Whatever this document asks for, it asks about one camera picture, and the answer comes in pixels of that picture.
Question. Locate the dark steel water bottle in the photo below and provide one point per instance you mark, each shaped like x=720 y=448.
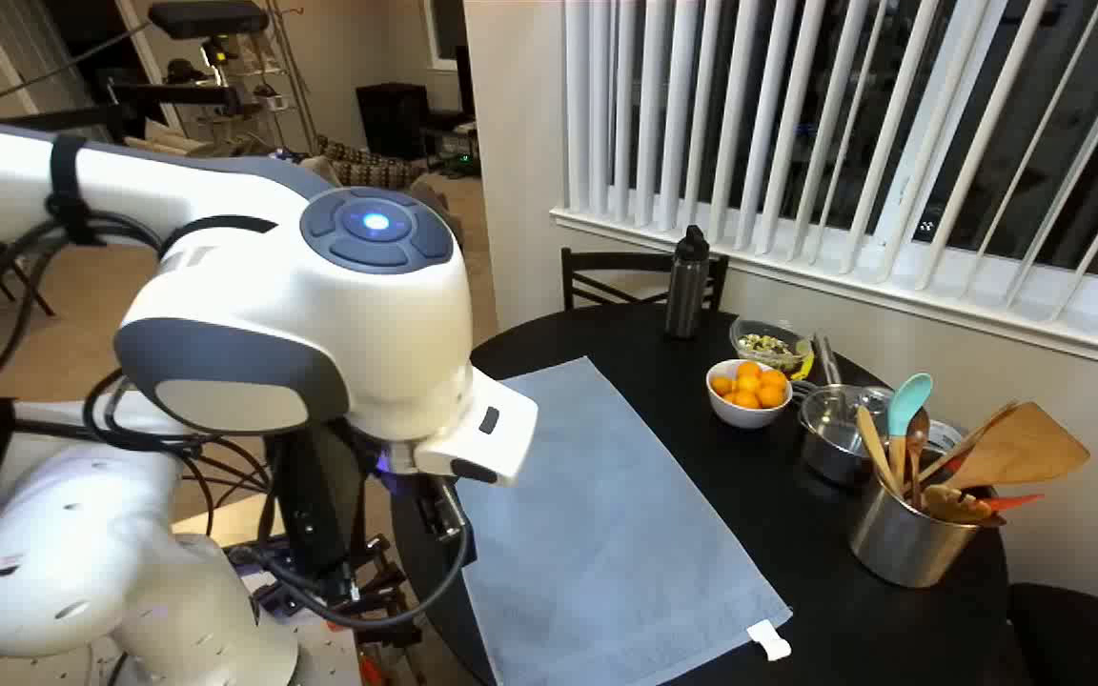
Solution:
x=687 y=288

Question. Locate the steel pot with lid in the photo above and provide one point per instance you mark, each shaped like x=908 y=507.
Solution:
x=828 y=431

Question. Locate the wooden spoon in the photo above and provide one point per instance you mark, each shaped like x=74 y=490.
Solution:
x=880 y=453

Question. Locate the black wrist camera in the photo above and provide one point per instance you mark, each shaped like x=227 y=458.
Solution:
x=443 y=516

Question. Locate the white bowl of oranges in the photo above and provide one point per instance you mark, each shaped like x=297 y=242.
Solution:
x=748 y=385

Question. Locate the white window sill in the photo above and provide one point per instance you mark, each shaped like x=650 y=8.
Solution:
x=905 y=288

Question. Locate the black wooden chair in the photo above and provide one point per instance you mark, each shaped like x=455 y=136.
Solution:
x=613 y=271

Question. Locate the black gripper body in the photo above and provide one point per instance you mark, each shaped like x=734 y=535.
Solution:
x=322 y=507

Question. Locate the white vertical window blinds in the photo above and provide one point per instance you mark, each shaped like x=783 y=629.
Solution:
x=828 y=115

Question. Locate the teal silicone spatula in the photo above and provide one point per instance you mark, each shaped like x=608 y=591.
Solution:
x=908 y=403

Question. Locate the red spatula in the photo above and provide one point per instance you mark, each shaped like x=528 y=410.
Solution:
x=1011 y=506

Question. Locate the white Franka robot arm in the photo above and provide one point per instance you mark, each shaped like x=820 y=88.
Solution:
x=322 y=318

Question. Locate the bowl of green food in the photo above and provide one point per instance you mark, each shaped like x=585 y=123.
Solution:
x=769 y=346

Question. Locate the black exercise bench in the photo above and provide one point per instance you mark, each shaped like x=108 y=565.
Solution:
x=206 y=16

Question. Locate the yellow banana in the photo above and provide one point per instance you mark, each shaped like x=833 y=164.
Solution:
x=807 y=365

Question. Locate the light blue towel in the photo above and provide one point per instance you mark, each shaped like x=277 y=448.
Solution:
x=602 y=535

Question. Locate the wooden spatula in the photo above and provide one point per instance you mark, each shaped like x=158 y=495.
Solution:
x=1027 y=443

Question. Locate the black speaker box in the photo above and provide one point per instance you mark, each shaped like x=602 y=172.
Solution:
x=389 y=120

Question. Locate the steel utensil holder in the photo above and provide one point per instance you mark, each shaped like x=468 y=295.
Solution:
x=905 y=540

